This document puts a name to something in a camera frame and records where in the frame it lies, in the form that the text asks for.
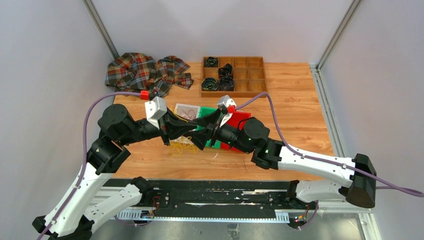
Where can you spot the green plastic bin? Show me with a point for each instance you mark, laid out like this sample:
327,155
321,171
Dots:
205,111

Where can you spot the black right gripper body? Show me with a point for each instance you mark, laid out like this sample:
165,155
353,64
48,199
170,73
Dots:
210,132

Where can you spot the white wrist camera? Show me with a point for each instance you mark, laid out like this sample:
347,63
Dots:
227,106
155,109

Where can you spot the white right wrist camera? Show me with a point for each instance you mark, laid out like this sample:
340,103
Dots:
227,106

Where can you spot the plaid cloth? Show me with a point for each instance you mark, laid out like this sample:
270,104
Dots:
136,72

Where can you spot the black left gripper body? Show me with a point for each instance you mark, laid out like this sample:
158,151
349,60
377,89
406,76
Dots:
167,128

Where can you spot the wooden compartment tray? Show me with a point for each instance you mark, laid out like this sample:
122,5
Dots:
248,74

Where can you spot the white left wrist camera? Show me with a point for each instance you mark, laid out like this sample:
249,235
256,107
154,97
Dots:
155,109

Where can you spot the aluminium frame profile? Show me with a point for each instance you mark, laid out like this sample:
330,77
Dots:
340,219

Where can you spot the white plastic bin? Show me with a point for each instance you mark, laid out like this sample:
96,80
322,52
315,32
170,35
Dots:
186,112

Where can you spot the rolled dark tie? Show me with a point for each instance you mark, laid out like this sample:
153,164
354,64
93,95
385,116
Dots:
210,84
226,71
226,84
210,62

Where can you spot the red plastic bin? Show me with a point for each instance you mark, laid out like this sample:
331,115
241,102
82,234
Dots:
235,121

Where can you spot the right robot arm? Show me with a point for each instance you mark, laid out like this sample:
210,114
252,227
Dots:
351,179

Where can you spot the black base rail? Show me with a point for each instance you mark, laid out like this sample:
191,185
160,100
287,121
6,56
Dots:
226,201

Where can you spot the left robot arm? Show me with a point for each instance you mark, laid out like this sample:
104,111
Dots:
73,218

